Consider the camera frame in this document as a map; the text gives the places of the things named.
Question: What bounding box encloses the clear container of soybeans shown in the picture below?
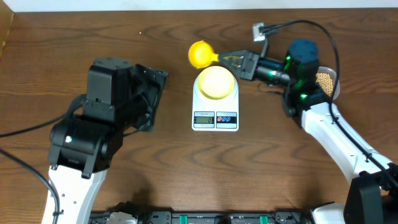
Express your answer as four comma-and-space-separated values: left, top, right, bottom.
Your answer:
316, 67, 340, 100

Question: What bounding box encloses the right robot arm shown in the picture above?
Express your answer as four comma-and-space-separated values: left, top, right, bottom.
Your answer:
217, 39, 397, 223

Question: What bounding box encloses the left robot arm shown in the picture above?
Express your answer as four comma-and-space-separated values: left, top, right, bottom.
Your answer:
42, 57, 169, 223

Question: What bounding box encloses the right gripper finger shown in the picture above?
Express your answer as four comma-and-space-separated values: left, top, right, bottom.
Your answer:
222, 60, 243, 77
218, 50, 248, 62

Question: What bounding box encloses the white digital kitchen scale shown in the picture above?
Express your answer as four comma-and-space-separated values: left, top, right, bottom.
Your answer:
192, 74, 239, 132

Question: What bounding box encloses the yellow plastic bowl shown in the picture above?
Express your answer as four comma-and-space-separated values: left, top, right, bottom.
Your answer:
197, 66, 235, 100

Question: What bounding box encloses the yellow plastic scoop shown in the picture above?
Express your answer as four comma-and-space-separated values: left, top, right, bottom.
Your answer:
188, 40, 219, 68

